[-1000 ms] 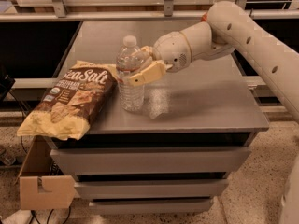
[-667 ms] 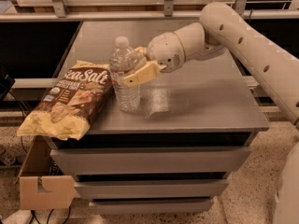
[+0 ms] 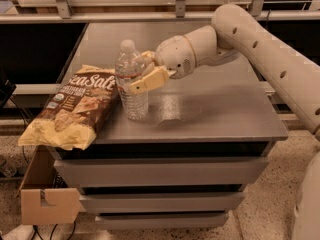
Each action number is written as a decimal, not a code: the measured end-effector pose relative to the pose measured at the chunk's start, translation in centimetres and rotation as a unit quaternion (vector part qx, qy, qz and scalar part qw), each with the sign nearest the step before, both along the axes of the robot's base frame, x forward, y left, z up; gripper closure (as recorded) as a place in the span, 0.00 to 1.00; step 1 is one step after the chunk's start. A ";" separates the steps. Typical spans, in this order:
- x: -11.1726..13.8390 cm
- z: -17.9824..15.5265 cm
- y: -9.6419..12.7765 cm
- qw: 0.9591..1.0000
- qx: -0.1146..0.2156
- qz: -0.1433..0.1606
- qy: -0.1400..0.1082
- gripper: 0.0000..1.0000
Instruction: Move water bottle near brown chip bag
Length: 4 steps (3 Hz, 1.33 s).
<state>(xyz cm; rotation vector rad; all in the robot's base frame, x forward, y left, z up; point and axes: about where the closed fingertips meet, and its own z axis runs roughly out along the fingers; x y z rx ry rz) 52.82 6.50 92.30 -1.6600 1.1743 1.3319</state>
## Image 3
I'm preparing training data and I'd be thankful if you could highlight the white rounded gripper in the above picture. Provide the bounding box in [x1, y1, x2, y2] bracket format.
[129, 36, 196, 94]

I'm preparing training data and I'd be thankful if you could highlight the clear plastic water bottle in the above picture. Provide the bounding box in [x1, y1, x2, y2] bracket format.
[115, 39, 148, 120]

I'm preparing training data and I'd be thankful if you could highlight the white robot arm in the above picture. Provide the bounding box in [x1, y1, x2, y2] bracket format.
[131, 4, 320, 240]

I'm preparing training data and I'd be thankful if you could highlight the brown sea salt chip bag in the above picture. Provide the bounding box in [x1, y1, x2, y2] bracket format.
[18, 65, 120, 150]

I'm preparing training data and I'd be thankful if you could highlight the grey drawer cabinet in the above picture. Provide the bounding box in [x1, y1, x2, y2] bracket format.
[53, 21, 289, 231]

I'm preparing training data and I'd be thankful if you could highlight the cardboard box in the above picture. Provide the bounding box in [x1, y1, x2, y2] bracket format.
[19, 146, 81, 225]

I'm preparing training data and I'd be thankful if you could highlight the metal shelf rail frame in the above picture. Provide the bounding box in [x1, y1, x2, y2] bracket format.
[1, 0, 320, 23]

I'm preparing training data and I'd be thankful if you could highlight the black cable on floor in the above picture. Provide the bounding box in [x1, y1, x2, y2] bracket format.
[31, 221, 78, 240]

